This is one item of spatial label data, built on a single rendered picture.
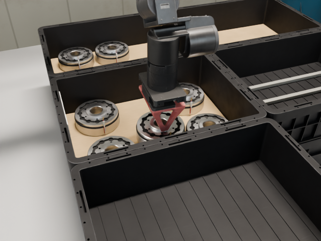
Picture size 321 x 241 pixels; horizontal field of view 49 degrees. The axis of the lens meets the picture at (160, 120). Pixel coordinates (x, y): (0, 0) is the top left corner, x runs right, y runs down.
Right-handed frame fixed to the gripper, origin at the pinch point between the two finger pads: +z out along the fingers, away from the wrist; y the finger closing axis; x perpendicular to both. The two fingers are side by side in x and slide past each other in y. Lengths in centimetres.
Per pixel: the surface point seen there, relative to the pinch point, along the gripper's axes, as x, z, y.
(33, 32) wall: 25, 66, 197
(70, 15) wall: -2, 57, 198
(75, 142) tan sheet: 17.4, 7.6, 7.1
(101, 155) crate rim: 14.2, -2.8, -9.3
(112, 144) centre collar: 10.6, 3.6, -0.3
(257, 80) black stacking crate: -35.2, 6.7, 16.6
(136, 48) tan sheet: -8.1, 7.7, 46.1
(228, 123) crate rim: -11.0, -3.0, -8.4
